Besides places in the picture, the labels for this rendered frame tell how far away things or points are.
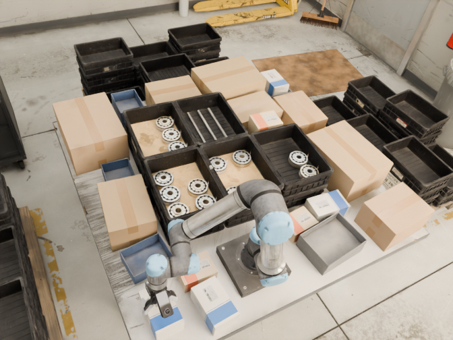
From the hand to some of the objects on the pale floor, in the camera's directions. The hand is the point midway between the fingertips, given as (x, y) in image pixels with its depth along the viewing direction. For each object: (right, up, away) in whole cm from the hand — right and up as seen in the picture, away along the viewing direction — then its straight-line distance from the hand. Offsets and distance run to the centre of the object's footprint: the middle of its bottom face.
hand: (160, 308), depth 169 cm
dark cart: (-155, +71, +149) cm, 227 cm away
